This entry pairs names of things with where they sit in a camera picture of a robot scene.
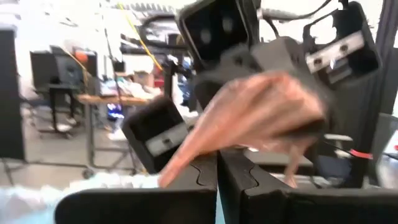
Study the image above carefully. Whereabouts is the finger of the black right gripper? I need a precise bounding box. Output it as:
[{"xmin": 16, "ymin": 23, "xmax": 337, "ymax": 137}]
[
  {"xmin": 302, "ymin": 1, "xmax": 384, "ymax": 188},
  {"xmin": 121, "ymin": 95, "xmax": 190, "ymax": 175}
]

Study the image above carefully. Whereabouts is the black monitor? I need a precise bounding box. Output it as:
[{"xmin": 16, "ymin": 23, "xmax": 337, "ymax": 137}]
[{"xmin": 29, "ymin": 45, "xmax": 100, "ymax": 94}]

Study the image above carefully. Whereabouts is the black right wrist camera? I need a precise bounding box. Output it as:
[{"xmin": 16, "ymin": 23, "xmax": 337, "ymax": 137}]
[{"xmin": 176, "ymin": 0, "xmax": 259, "ymax": 73}]

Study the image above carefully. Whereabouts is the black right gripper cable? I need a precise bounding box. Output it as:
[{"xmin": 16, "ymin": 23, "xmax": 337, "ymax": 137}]
[{"xmin": 257, "ymin": 0, "xmax": 333, "ymax": 23}]

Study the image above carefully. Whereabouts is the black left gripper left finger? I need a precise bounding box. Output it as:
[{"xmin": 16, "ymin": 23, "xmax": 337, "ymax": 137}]
[{"xmin": 54, "ymin": 152, "xmax": 218, "ymax": 224}]

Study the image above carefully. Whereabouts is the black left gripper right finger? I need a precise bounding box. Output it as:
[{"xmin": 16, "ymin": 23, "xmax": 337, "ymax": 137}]
[{"xmin": 217, "ymin": 150, "xmax": 398, "ymax": 224}]

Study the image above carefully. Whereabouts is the red tape strip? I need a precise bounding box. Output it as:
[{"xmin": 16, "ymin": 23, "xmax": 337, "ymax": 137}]
[{"xmin": 348, "ymin": 148, "xmax": 374, "ymax": 160}]

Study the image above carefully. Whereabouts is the black partition panel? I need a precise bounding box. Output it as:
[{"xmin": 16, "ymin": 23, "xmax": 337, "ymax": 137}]
[{"xmin": 0, "ymin": 27, "xmax": 25, "ymax": 160}]

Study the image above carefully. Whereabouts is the yellow cable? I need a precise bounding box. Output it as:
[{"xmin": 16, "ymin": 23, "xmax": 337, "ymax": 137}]
[{"xmin": 118, "ymin": 2, "xmax": 164, "ymax": 71}]

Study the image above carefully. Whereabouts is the wooden desk with metal legs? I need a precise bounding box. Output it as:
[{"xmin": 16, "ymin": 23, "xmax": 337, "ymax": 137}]
[{"xmin": 76, "ymin": 93, "xmax": 152, "ymax": 177}]

